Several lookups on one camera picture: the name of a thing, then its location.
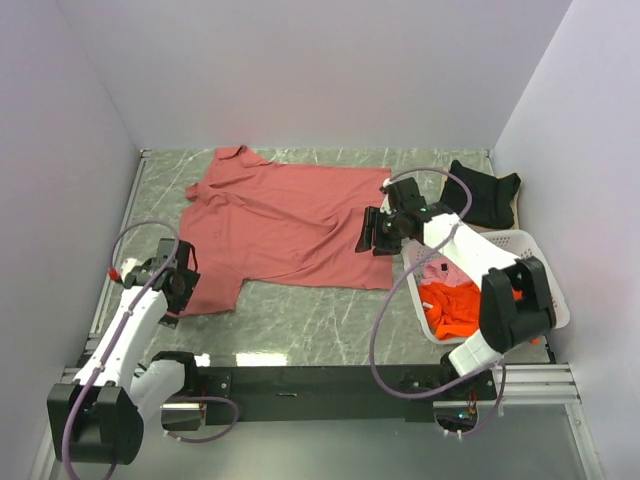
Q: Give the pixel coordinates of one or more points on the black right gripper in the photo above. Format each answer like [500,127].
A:
[373,218]

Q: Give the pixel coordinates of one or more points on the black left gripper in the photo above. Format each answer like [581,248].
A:
[180,304]

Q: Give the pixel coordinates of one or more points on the dusty red polo shirt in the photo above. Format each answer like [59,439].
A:
[251,219]

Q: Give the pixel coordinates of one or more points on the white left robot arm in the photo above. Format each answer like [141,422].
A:
[99,417]

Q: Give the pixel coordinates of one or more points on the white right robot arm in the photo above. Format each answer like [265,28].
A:
[515,296]

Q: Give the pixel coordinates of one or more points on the pink t shirt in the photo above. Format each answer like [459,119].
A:
[444,272]

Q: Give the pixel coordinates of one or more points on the orange t shirt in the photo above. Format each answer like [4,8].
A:
[451,311]

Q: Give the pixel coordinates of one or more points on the black folded t shirt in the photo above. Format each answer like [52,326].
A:
[485,195]

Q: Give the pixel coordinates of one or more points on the beige folded t shirt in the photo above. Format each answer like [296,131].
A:
[515,200]

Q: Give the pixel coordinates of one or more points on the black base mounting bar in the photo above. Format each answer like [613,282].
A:
[306,393]

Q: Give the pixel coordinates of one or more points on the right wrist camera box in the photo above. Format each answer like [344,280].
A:
[401,196]

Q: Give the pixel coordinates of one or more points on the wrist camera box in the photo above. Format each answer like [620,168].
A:
[401,196]
[131,273]

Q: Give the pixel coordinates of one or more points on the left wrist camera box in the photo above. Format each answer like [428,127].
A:
[131,273]

